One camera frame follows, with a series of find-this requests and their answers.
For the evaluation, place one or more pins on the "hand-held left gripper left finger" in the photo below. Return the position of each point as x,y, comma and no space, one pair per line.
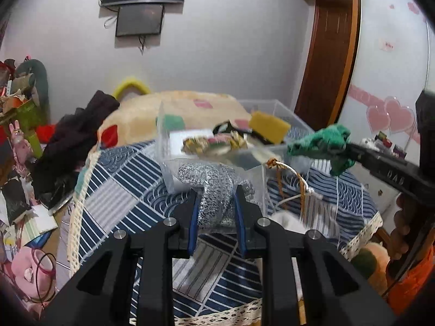
193,225

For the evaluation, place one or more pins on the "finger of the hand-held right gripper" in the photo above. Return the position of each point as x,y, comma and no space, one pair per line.
351,152

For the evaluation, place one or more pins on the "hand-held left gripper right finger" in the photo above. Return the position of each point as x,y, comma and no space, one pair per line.
240,225

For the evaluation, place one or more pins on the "green knitted cloth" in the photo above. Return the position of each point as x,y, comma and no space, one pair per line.
319,141

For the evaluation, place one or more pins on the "grey knitted glove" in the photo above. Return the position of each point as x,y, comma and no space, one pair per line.
214,190

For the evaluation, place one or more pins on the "clear plastic storage box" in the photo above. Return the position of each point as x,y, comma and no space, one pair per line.
289,117
170,173

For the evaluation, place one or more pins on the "orange sleeved right forearm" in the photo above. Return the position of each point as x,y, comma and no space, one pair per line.
419,280

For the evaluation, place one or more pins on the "person's right hand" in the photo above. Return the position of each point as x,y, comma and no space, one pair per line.
402,232

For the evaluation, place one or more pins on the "small colourful boxes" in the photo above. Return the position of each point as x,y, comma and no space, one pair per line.
390,144

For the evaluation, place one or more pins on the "white fluffy cloth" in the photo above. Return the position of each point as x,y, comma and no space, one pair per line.
287,220

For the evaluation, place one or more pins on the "blue patterned tablecloth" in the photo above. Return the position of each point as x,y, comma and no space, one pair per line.
119,190

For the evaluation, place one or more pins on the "patterned fabric scrunchies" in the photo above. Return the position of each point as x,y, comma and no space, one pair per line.
210,144

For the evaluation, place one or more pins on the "yellow sponge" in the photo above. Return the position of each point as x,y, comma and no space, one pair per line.
268,127

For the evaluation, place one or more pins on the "white wardrobe with pink hearts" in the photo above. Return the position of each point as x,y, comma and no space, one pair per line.
387,68

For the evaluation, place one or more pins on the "orange and green plush toy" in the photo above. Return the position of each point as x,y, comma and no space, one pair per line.
372,265

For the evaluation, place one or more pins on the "black and white cloth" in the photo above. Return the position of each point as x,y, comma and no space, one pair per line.
226,127

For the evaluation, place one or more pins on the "green sponge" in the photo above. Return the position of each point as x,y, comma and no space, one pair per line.
171,123

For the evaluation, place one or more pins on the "beige patterned pillow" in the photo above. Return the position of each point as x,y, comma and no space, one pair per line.
142,115

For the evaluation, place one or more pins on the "dark clothing pile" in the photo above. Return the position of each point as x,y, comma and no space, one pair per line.
68,146

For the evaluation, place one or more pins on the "yellow plush item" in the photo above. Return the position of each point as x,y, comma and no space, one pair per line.
131,86

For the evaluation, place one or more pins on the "pink plush toy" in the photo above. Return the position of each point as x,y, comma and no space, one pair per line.
25,268

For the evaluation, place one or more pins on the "pile of papers and clutter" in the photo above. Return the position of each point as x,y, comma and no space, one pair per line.
17,183

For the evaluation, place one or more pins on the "green plush snake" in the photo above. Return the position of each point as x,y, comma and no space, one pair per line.
40,81

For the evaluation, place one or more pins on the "wooden door frame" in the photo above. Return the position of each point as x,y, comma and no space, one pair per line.
328,40

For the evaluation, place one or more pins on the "small black wall monitor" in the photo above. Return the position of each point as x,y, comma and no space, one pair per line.
139,18

